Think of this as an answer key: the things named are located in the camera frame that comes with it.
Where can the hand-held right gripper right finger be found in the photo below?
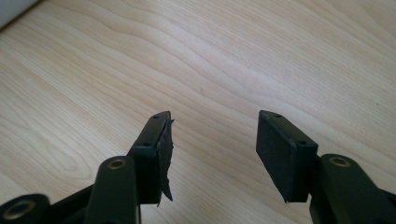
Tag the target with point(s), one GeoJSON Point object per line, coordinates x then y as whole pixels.
{"type": "Point", "coordinates": [285, 155]}

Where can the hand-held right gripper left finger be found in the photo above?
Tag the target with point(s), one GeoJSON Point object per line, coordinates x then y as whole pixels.
{"type": "Point", "coordinates": [151, 161]}

